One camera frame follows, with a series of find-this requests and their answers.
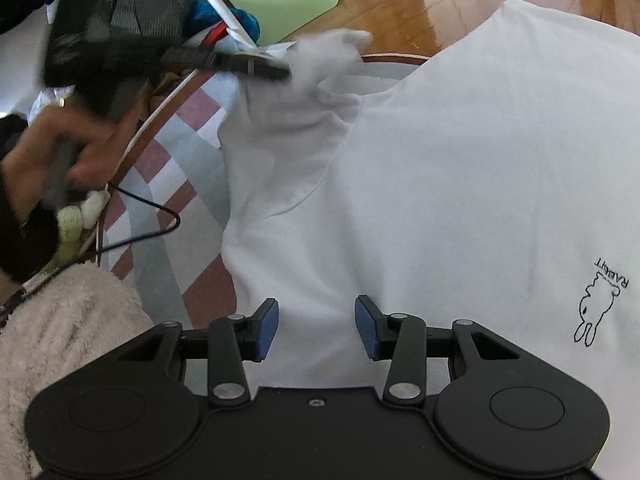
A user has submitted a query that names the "blue cloth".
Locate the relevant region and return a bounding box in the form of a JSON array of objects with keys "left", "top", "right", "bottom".
[{"left": 184, "top": 0, "right": 262, "bottom": 43}]

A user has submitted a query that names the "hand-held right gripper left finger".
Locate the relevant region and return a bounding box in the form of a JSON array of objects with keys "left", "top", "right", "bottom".
[{"left": 117, "top": 297, "right": 280, "bottom": 408}]

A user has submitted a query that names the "beige fluffy fabric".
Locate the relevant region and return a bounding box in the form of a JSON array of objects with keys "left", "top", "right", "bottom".
[{"left": 0, "top": 264, "right": 157, "bottom": 480}]

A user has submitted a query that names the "red grey checked mat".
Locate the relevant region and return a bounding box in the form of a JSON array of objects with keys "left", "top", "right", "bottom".
[{"left": 92, "top": 52, "right": 431, "bottom": 332}]

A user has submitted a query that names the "person's left hand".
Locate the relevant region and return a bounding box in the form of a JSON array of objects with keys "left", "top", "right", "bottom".
[{"left": 0, "top": 94, "right": 149, "bottom": 223}]

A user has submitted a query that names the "black cable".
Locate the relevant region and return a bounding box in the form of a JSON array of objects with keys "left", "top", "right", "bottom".
[{"left": 0, "top": 182, "right": 181, "bottom": 323}]

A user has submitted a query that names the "white sweatshirt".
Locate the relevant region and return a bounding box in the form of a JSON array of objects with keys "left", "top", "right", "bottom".
[{"left": 217, "top": 0, "right": 640, "bottom": 480}]

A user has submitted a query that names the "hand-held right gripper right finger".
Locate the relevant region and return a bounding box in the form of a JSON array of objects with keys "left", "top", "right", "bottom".
[{"left": 354, "top": 295, "right": 521, "bottom": 406}]

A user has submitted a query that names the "white metal pole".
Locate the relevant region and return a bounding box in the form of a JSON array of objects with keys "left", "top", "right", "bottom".
[{"left": 172, "top": 0, "right": 268, "bottom": 58}]

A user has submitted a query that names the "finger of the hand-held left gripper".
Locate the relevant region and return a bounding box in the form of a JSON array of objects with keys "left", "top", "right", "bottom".
[{"left": 160, "top": 46, "right": 293, "bottom": 82}]

